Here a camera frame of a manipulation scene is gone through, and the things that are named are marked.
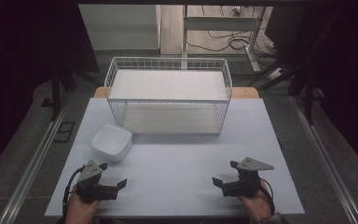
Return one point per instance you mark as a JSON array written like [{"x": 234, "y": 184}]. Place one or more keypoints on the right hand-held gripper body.
[{"x": 245, "y": 183}]

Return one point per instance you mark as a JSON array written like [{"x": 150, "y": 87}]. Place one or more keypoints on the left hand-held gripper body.
[{"x": 90, "y": 186}]

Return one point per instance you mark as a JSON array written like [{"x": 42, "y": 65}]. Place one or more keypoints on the white square bowl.
[{"x": 112, "y": 141}]

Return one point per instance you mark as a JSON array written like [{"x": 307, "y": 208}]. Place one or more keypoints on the person's left hand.
[{"x": 80, "y": 209}]

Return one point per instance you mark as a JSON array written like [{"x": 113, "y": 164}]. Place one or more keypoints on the person's right hand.
[{"x": 256, "y": 205}]

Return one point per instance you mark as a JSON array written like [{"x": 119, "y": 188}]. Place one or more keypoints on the black metal stand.
[
  {"x": 308, "y": 93},
  {"x": 56, "y": 93}
]

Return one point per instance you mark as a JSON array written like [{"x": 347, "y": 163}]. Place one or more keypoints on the white power strip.
[{"x": 275, "y": 74}]

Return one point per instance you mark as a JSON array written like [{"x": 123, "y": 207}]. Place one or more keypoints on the white cabinet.
[{"x": 121, "y": 26}]

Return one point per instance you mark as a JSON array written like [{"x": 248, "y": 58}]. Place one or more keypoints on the black floor socket frame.
[
  {"x": 47, "y": 102},
  {"x": 64, "y": 132}
]

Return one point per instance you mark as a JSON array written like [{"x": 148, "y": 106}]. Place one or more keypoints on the aluminium floor rail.
[
  {"x": 326, "y": 161},
  {"x": 31, "y": 168}
]

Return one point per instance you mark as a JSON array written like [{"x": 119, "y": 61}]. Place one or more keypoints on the white desk frame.
[{"x": 220, "y": 23}]

